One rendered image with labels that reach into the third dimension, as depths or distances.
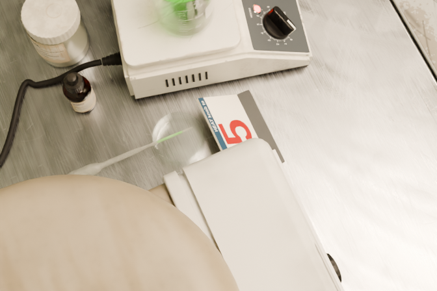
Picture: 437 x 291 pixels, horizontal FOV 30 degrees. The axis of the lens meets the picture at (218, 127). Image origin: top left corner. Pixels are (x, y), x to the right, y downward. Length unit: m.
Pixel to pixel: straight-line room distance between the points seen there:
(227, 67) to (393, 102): 0.19
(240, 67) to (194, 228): 0.64
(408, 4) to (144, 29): 0.31
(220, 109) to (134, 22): 0.13
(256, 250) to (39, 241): 0.06
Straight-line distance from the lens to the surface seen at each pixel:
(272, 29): 0.86
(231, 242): 0.23
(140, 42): 0.82
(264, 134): 0.87
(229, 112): 0.86
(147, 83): 0.85
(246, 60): 0.84
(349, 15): 0.94
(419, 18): 0.95
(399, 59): 0.92
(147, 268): 0.22
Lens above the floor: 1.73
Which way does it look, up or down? 71 degrees down
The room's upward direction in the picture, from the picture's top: 3 degrees counter-clockwise
